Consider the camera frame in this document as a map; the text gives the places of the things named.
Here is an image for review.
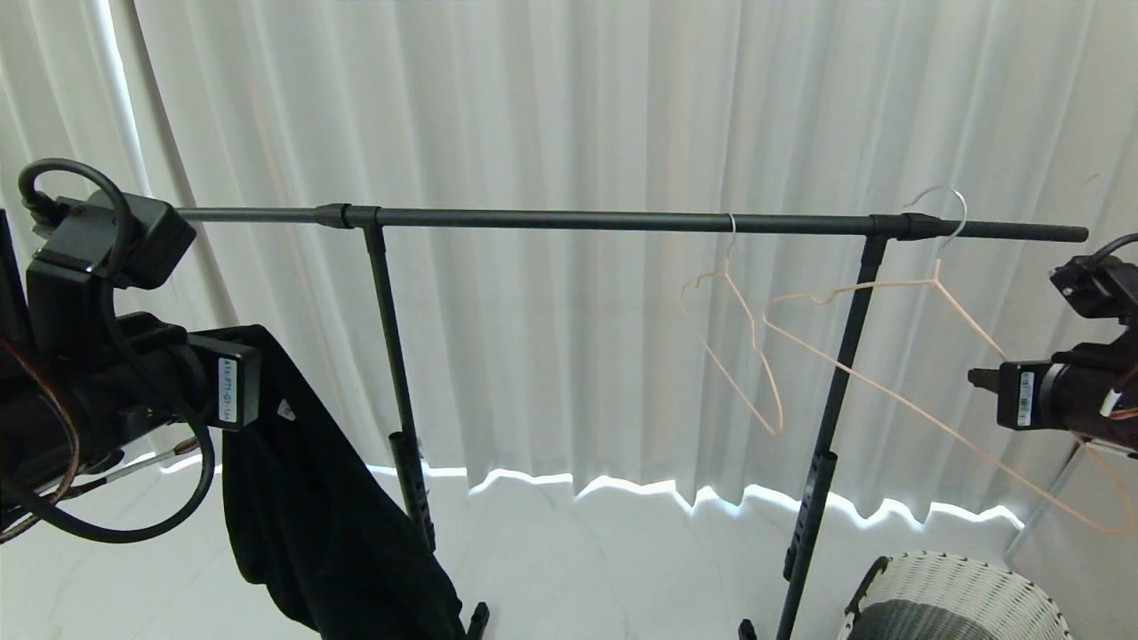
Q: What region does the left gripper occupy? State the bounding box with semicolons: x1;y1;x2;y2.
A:
0;313;261;499

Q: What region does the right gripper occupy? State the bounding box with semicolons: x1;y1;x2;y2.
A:
967;342;1138;438

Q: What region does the pink clothes hanger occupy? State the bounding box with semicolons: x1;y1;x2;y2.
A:
762;185;1138;536
679;213;786;437

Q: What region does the black garment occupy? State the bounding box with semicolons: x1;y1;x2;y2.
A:
220;324;469;640

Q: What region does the white laundry basket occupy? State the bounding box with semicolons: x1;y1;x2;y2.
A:
845;551;1074;640

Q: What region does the black clothes rack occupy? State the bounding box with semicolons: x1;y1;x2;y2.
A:
173;203;1091;640

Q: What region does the white curtain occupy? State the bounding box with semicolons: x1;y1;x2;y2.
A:
0;0;1138;534

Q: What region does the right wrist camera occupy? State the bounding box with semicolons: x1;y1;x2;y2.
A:
1049;253;1138;356

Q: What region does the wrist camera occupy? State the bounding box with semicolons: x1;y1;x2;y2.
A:
1049;253;1138;356
25;191;198;356

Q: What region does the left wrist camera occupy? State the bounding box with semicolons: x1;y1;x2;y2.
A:
25;191;198;356

